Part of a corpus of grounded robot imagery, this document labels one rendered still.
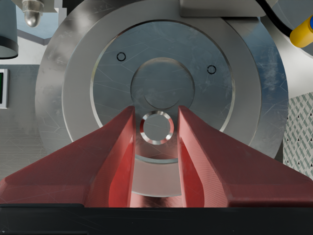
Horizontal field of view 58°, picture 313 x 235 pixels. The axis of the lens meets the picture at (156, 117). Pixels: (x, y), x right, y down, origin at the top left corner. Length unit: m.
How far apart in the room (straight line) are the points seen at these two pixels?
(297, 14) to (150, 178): 0.14
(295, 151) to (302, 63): 0.22
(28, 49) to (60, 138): 3.64
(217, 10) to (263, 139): 0.08
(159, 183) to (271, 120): 0.07
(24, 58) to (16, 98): 3.19
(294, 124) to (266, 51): 0.24
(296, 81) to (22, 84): 0.45
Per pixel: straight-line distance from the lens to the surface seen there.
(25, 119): 0.55
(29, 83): 0.55
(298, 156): 0.40
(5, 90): 0.56
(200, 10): 0.17
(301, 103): 0.40
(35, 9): 0.57
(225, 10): 0.17
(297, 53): 0.20
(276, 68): 0.18
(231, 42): 0.17
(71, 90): 0.17
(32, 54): 3.82
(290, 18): 0.20
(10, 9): 2.60
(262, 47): 0.18
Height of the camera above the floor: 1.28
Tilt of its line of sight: 5 degrees down
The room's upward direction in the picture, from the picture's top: 180 degrees counter-clockwise
